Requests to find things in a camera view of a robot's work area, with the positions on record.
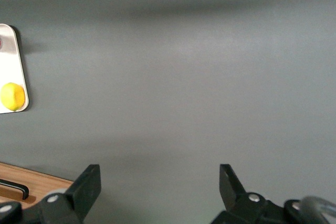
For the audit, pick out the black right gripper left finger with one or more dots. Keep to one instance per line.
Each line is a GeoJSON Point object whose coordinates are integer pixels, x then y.
{"type": "Point", "coordinates": [84, 195]}

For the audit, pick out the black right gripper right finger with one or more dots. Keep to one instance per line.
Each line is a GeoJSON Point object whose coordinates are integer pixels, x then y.
{"type": "Point", "coordinates": [231, 195]}

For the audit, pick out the white rectangular tray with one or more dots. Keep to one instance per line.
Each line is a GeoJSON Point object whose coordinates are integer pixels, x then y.
{"type": "Point", "coordinates": [10, 72]}

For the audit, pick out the wooden drawer cabinet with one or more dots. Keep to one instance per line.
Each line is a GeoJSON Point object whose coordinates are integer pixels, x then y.
{"type": "Point", "coordinates": [63, 183]}

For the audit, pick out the wooden drawer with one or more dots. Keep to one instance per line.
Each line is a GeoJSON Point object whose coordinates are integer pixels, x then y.
{"type": "Point", "coordinates": [15, 174]}

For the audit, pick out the yellow lemon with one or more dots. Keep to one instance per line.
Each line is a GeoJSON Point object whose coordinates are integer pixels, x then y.
{"type": "Point", "coordinates": [12, 96]}

